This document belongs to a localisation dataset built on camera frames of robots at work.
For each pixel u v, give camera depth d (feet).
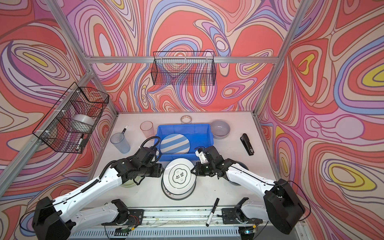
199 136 3.42
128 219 2.36
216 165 2.09
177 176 2.64
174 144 3.26
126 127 3.57
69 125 2.44
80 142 2.36
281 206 1.35
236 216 2.17
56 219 1.25
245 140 3.31
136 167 1.90
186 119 3.77
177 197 2.54
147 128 3.06
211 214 2.41
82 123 2.31
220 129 3.50
